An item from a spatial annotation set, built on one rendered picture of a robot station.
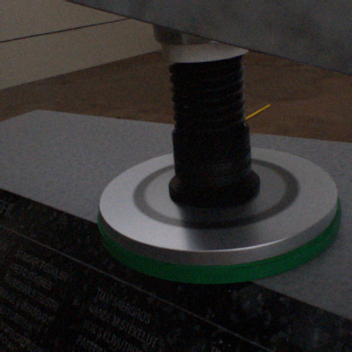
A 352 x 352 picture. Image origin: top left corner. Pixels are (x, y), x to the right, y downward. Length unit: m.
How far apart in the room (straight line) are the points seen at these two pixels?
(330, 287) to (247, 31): 0.18
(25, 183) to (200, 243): 0.29
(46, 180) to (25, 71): 5.32
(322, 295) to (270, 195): 0.11
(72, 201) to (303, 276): 0.26
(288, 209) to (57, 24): 5.78
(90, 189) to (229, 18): 0.28
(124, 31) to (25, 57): 1.52
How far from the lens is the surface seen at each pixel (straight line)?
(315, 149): 0.59
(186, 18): 0.33
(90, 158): 0.62
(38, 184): 0.57
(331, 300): 0.34
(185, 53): 0.36
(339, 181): 0.51
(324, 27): 0.32
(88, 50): 6.35
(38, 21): 5.97
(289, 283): 0.35
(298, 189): 0.43
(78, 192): 0.53
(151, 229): 0.37
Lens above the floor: 1.06
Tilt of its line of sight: 24 degrees down
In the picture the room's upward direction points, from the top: 6 degrees counter-clockwise
